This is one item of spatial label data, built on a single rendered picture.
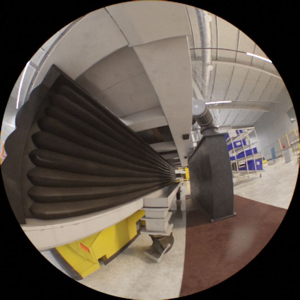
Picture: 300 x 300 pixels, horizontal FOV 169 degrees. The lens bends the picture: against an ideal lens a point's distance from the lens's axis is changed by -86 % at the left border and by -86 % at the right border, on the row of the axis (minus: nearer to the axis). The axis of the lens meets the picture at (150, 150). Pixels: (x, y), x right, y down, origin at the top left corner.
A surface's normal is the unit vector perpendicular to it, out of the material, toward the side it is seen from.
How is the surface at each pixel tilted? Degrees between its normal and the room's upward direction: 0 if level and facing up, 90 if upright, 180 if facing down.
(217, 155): 90
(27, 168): 90
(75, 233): 90
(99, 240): 90
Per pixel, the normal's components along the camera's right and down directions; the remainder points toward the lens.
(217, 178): -0.25, -0.26
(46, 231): 0.94, -0.14
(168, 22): 0.06, 0.96
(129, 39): -0.51, 0.86
